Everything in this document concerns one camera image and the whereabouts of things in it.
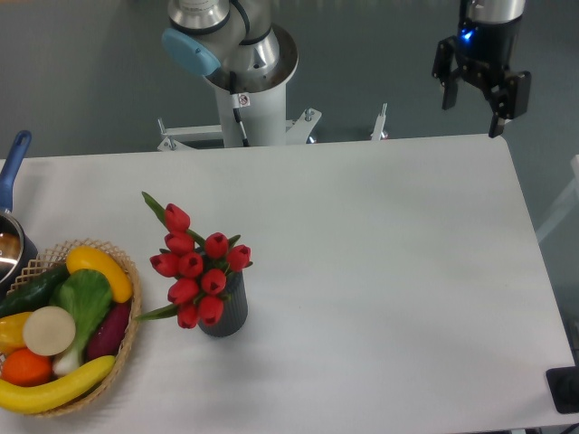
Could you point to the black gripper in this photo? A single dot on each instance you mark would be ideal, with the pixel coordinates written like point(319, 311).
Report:
point(483, 53)

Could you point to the red tulip bouquet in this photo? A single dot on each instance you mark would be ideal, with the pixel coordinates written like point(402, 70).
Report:
point(179, 261)

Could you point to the silver second robot arm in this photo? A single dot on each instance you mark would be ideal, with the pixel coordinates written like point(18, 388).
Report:
point(490, 11)

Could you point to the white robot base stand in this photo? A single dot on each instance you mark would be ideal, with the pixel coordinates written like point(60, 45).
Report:
point(246, 119)

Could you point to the dark grey ribbed vase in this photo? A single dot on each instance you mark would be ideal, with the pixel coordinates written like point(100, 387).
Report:
point(221, 304)

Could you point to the black device at table edge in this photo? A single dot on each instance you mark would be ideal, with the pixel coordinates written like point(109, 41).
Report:
point(563, 385)

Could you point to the woven wicker basket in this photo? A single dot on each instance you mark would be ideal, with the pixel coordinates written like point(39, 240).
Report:
point(56, 256)

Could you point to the green bok choy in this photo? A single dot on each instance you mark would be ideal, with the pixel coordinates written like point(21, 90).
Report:
point(86, 296)

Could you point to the purple sweet potato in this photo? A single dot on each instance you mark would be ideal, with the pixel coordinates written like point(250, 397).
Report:
point(107, 339)

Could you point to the green cucumber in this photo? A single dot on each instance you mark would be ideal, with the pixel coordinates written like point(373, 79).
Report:
point(34, 294)

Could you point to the yellow bell pepper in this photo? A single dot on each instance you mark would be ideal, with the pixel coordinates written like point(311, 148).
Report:
point(12, 332)

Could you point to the orange fruit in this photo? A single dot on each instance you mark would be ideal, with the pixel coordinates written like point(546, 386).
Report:
point(27, 369)

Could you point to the yellow banana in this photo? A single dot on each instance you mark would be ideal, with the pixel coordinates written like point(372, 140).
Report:
point(52, 395)

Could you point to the blue handled saucepan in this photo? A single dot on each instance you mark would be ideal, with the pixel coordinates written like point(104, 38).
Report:
point(16, 248)

